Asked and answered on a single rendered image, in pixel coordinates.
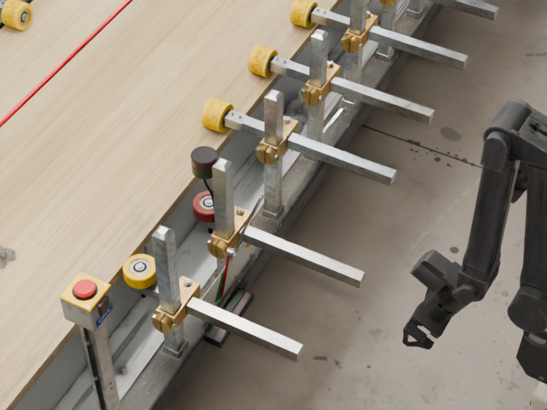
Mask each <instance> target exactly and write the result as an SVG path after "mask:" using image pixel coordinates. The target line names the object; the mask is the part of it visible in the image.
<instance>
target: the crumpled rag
mask: <svg viewBox="0 0 547 410"><path fill-rule="evenodd" d="M15 258H16V256H15V251H14V250H13V249H11V248H10V247H6V248H5V247H2V246H1V245H0V269H1V270H3V269H4V268H5V267H6V266H7V262H8V261H14V260H15Z"/></svg>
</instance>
